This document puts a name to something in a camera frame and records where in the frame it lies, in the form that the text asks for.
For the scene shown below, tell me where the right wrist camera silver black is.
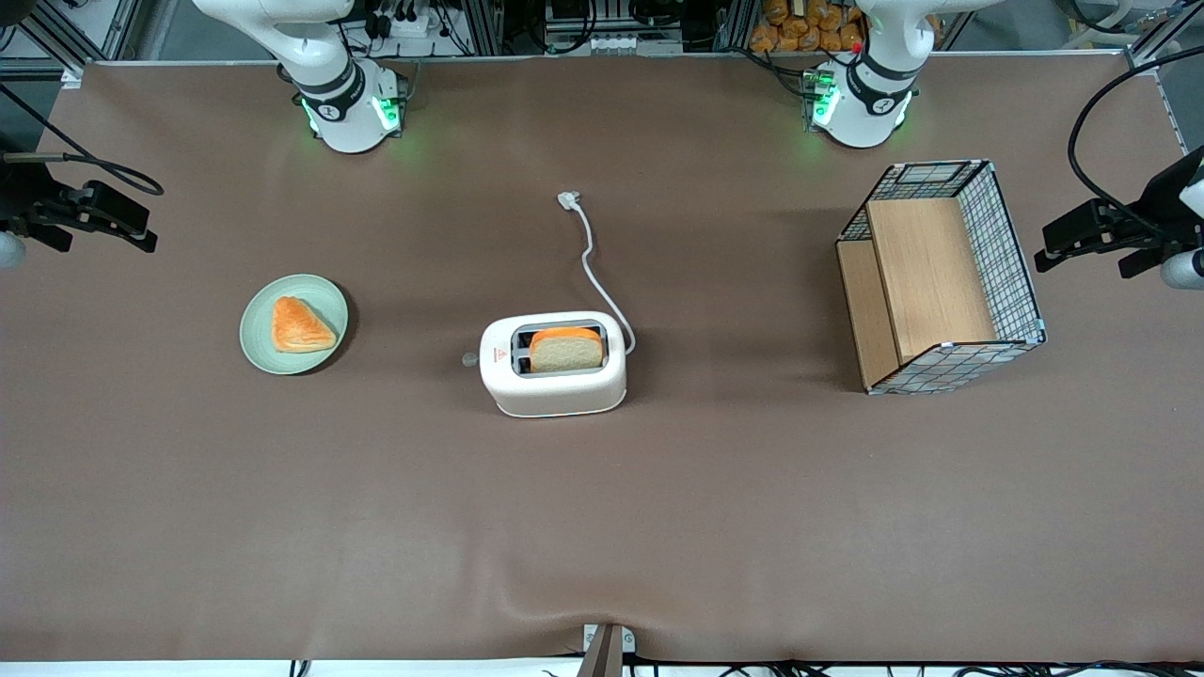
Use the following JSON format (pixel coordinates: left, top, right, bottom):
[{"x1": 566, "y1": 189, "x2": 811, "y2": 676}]
[{"x1": 0, "y1": 224, "x2": 73, "y2": 271}]

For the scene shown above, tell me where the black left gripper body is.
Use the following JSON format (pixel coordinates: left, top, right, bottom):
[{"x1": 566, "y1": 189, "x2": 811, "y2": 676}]
[{"x1": 1141, "y1": 149, "x2": 1204, "y2": 248}]

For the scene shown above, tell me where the wire basket with wooden shelf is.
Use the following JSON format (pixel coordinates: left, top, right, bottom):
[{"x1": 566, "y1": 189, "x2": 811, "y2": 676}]
[{"x1": 835, "y1": 159, "x2": 1048, "y2": 396}]

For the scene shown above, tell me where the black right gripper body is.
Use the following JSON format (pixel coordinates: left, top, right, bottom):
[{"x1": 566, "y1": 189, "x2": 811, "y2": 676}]
[{"x1": 0, "y1": 177, "x2": 93, "y2": 232}]

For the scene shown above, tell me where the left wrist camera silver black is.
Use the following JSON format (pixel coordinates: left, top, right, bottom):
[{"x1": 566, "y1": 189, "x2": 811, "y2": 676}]
[{"x1": 1119, "y1": 246, "x2": 1204, "y2": 290}]

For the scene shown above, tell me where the white power strip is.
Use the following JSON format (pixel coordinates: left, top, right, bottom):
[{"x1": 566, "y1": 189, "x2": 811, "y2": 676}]
[{"x1": 362, "y1": 0, "x2": 434, "y2": 39}]

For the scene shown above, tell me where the pale green plate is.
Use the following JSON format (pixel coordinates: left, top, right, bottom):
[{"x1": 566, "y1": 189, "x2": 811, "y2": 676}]
[{"x1": 239, "y1": 274, "x2": 349, "y2": 376}]

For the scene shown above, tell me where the white toaster power cord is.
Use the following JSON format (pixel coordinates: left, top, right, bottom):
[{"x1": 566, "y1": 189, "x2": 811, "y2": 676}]
[{"x1": 557, "y1": 191, "x2": 638, "y2": 356}]

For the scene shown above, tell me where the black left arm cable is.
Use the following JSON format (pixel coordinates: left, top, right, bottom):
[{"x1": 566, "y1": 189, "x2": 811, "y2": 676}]
[{"x1": 1068, "y1": 45, "x2": 1204, "y2": 236}]

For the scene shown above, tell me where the bag of bread rolls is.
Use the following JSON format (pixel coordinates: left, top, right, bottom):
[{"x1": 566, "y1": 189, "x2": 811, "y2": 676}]
[{"x1": 748, "y1": 0, "x2": 866, "y2": 55}]

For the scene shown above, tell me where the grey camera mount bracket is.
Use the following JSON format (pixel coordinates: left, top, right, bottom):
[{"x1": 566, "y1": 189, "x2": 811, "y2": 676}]
[{"x1": 581, "y1": 623, "x2": 637, "y2": 677}]

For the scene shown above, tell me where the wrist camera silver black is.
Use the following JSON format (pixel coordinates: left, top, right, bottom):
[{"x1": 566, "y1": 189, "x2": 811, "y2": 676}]
[
  {"x1": 1119, "y1": 246, "x2": 1204, "y2": 290},
  {"x1": 0, "y1": 224, "x2": 73, "y2": 271}
]

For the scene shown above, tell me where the triangular orange pastry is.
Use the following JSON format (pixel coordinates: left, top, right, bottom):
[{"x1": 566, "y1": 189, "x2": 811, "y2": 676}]
[{"x1": 271, "y1": 296, "x2": 339, "y2": 354}]

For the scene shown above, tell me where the white two-slot toaster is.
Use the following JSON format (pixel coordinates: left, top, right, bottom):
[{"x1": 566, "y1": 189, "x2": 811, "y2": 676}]
[{"x1": 479, "y1": 310, "x2": 628, "y2": 418}]

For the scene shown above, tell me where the toast bread slice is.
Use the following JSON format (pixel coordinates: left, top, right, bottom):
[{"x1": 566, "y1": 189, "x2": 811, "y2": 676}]
[{"x1": 529, "y1": 326, "x2": 606, "y2": 373}]

